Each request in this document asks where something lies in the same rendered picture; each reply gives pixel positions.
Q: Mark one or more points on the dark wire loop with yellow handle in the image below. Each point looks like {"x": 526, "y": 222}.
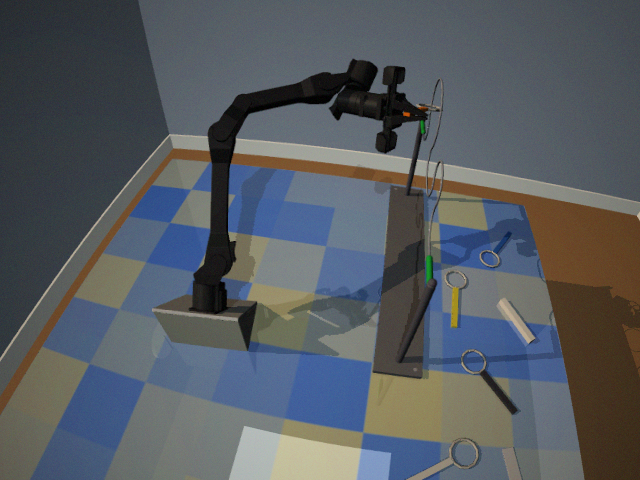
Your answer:
{"x": 455, "y": 298}

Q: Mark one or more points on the beige rectangular bar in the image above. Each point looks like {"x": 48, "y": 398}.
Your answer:
{"x": 528, "y": 336}

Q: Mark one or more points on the tan ring with straight handle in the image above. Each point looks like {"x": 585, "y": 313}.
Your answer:
{"x": 426, "y": 473}

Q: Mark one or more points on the orange handle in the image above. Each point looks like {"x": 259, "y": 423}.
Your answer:
{"x": 424, "y": 109}

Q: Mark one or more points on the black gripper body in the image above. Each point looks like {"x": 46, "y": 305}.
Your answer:
{"x": 379, "y": 107}

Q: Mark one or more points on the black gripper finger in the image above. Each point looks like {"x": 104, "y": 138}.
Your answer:
{"x": 397, "y": 120}
{"x": 400, "y": 103}

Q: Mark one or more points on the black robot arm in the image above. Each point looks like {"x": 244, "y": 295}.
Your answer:
{"x": 209, "y": 295}

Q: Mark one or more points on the grey ring with black handle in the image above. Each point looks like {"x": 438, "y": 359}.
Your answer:
{"x": 490, "y": 382}

